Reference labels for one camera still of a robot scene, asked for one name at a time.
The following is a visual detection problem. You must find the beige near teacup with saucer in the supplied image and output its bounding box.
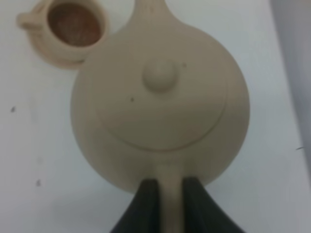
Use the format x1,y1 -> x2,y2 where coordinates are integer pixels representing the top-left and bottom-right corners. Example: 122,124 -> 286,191
17,0 -> 109,69

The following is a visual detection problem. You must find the beige teapot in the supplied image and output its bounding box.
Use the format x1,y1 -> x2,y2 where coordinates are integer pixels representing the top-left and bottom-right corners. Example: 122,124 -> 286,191
71,0 -> 250,233

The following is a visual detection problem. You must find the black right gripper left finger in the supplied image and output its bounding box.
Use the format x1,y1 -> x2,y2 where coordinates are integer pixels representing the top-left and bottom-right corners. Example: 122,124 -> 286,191
111,179 -> 160,233

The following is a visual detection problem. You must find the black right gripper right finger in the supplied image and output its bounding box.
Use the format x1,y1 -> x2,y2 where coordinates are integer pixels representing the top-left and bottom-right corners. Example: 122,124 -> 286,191
182,178 -> 243,233

